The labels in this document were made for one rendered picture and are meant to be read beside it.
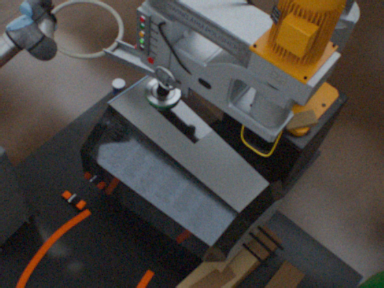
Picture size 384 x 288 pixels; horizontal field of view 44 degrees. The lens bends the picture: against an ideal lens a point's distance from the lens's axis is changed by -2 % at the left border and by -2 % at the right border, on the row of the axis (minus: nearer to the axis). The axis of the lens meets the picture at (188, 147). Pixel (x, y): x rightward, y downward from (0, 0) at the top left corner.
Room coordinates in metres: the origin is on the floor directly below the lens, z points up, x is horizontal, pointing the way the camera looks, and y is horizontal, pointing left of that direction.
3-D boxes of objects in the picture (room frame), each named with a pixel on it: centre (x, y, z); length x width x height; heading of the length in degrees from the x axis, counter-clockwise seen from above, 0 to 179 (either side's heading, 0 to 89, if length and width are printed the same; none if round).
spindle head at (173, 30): (1.81, 0.14, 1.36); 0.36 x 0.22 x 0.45; 60
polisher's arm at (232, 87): (1.64, -0.12, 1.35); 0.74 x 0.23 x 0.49; 60
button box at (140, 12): (1.78, 0.33, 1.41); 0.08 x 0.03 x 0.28; 60
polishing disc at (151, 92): (1.85, 0.21, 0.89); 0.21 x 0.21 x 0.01
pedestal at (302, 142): (2.12, -0.60, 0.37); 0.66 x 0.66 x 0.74; 58
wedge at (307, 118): (1.89, -0.65, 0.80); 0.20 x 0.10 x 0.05; 111
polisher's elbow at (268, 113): (1.52, -0.36, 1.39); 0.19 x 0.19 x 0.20
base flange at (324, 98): (2.12, -0.60, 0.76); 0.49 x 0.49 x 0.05; 58
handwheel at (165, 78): (1.68, 0.16, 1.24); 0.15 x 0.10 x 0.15; 60
